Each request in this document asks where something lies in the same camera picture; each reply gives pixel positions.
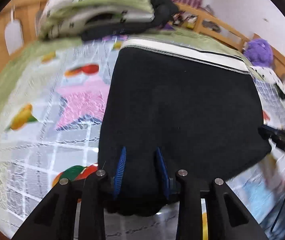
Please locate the purple plush toy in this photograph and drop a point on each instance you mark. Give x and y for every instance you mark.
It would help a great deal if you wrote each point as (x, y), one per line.
(259, 53)

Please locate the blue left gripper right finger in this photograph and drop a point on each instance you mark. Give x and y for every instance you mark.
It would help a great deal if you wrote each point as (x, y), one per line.
(164, 174)

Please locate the folded white green quilt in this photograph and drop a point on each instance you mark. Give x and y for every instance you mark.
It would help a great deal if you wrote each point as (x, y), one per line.
(71, 17)

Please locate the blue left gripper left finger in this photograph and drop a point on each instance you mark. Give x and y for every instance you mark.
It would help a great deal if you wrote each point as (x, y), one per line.
(119, 172)

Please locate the wooden bed frame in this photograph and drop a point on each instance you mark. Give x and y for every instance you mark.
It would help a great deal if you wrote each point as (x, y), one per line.
(25, 11)

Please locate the fruit print bed sheet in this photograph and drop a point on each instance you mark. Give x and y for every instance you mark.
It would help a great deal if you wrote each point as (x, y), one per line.
(68, 112)

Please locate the black pants white waistband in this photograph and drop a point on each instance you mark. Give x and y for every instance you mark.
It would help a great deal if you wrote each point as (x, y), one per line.
(201, 108)

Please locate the black clothes pile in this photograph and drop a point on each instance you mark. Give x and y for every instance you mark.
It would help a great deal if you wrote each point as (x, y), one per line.
(163, 13)

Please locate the green bed blanket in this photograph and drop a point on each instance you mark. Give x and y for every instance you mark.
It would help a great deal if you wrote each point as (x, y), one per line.
(14, 69)

